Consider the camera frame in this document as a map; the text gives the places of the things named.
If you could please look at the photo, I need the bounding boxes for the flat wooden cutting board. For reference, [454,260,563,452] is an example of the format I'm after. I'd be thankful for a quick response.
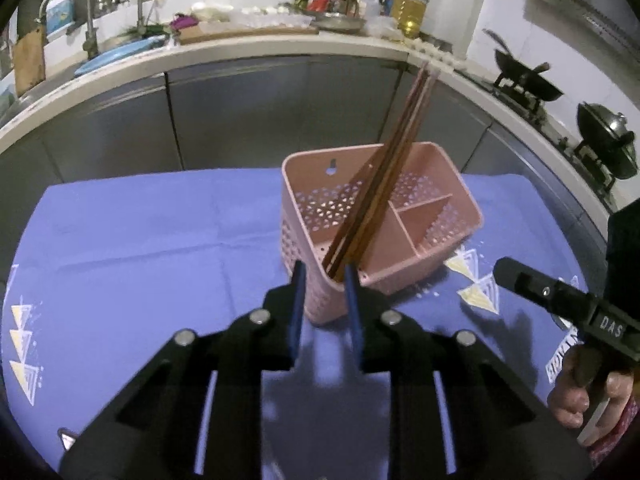
[177,22,321,45]

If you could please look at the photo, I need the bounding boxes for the white box with blue label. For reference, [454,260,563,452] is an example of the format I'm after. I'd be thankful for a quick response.
[44,0,77,39]

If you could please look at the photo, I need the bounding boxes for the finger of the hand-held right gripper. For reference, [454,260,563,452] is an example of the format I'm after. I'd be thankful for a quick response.
[492,256,598,328]

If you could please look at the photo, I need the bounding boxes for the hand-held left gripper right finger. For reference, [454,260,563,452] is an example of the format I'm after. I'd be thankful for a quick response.
[344,265,593,480]

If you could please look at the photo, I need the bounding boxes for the person's right hand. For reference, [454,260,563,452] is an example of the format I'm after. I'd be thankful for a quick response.
[547,345,640,448]

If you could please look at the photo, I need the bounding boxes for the blue printed tablecloth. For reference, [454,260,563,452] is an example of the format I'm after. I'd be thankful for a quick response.
[0,170,601,480]

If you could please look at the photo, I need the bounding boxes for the black pot with steel lid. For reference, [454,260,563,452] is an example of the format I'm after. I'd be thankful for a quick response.
[575,101,640,181]

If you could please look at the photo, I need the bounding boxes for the white kitchen countertop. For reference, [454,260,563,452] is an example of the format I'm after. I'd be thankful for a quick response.
[0,34,621,211]

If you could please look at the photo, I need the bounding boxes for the upright wooden cutting board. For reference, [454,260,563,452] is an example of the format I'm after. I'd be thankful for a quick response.
[12,27,47,97]

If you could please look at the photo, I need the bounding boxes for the brown wooden chopstick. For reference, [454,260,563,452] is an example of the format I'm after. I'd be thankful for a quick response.
[334,67,435,281]
[342,72,438,281]
[327,62,431,276]
[321,62,428,268]

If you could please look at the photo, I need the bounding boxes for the green onions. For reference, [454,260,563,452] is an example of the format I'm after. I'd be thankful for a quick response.
[117,25,168,41]

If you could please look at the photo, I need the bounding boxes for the black gas stove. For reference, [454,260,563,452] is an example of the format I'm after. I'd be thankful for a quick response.
[460,67,623,211]

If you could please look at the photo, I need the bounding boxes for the white egg tray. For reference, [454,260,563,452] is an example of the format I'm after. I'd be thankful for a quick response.
[407,37,469,75]

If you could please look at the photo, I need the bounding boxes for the steel kitchen cabinets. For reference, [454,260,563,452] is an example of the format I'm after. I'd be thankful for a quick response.
[0,55,608,271]

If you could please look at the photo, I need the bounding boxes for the large yellow oil bottle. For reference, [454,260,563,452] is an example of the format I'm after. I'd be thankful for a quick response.
[390,0,431,41]

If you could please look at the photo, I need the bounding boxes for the steel pan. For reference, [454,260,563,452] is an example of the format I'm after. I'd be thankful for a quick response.
[311,11,369,34]

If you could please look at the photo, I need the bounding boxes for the curved steel faucet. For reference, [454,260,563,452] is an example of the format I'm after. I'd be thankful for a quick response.
[97,0,151,37]

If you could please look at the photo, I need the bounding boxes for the blue plastic basin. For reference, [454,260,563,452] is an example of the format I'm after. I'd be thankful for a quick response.
[75,37,167,78]

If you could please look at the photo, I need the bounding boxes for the tall steel faucet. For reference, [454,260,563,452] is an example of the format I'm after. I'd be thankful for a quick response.
[35,0,100,60]

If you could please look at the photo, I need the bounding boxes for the steel range hood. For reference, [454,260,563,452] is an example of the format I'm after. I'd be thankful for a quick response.
[525,0,640,58]

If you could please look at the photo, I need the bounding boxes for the black wok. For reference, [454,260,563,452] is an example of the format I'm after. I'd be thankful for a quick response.
[481,29,566,107]

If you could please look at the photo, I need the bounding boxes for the pink perforated utensil basket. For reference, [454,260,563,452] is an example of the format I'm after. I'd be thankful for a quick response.
[281,141,485,325]

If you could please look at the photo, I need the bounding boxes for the person's right forearm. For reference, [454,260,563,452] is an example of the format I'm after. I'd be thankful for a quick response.
[587,395,640,468]

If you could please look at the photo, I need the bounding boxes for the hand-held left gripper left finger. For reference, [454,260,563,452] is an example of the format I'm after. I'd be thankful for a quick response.
[57,260,307,480]

